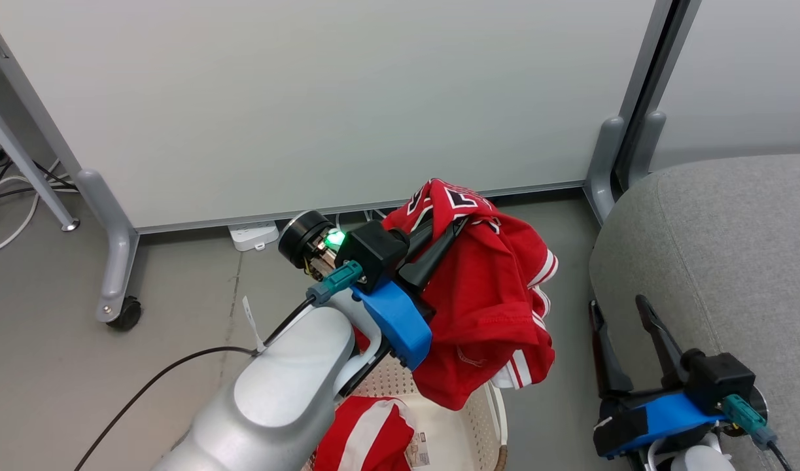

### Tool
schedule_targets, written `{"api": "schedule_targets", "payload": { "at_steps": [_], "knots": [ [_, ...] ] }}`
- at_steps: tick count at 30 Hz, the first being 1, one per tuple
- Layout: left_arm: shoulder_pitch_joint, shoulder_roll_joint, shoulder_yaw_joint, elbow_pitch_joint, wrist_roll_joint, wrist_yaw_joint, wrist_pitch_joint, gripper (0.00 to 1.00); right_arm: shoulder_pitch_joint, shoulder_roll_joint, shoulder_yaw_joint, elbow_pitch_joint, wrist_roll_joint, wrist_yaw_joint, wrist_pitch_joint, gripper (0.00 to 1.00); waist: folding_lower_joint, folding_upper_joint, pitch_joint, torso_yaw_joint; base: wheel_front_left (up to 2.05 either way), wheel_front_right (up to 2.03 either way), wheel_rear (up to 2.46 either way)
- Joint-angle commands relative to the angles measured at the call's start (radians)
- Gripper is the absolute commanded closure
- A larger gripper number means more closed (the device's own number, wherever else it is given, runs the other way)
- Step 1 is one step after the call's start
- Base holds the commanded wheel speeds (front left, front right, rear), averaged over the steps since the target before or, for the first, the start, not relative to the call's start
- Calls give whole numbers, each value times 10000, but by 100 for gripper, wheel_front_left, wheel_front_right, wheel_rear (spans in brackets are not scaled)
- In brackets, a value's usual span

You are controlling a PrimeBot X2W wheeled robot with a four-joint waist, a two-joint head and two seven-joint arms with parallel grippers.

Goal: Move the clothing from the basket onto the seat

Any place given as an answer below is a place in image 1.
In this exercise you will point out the left gripper body black cylinder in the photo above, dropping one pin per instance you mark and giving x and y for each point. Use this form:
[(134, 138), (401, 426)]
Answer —
[(305, 235)]

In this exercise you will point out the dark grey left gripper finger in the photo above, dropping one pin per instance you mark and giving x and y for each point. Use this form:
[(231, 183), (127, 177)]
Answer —
[(420, 235), (435, 258)]

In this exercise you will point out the right gripper body black bar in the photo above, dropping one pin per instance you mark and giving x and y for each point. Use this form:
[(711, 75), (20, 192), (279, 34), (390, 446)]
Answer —
[(642, 399)]

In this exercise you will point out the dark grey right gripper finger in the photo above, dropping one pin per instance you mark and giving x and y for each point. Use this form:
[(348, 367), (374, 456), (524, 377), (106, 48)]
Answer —
[(606, 360), (661, 347)]

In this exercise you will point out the red jersey black white lettering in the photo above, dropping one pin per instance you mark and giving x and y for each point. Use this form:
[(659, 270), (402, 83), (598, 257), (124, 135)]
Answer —
[(488, 301)]

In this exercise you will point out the red garment broad white stripes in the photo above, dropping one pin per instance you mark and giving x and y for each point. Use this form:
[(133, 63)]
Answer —
[(367, 435)]

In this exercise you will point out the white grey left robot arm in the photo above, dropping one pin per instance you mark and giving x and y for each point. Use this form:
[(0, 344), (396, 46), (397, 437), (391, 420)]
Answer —
[(288, 386)]

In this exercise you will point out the grey fabric sofa seat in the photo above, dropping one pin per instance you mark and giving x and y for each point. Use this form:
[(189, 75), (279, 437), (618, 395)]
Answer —
[(727, 248)]

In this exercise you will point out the white perforated laundry basket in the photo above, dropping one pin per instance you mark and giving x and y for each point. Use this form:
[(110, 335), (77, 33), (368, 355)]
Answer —
[(458, 438)]

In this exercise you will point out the white power strip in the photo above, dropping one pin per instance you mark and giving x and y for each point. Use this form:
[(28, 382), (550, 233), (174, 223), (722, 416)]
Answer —
[(252, 235)]

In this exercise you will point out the white zip tie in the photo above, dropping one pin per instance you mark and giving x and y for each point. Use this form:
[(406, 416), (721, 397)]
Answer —
[(252, 324)]

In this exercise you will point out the large white partition panel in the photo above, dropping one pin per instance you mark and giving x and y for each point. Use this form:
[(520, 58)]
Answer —
[(308, 98)]

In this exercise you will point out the grey partition foot with caster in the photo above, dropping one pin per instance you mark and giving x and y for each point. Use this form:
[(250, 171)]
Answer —
[(115, 261)]

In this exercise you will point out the white paper garment label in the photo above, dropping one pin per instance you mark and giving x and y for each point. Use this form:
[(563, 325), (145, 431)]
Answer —
[(418, 451)]

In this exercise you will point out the grey metal table leg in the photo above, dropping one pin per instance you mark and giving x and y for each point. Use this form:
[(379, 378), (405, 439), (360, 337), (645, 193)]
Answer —
[(27, 170)]

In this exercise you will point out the narrow white partition panel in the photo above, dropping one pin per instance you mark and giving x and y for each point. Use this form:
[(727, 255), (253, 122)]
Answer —
[(740, 72)]

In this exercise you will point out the blue black left wrist camera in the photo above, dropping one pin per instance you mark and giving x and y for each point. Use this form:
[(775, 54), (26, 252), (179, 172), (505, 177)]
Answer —
[(393, 320)]

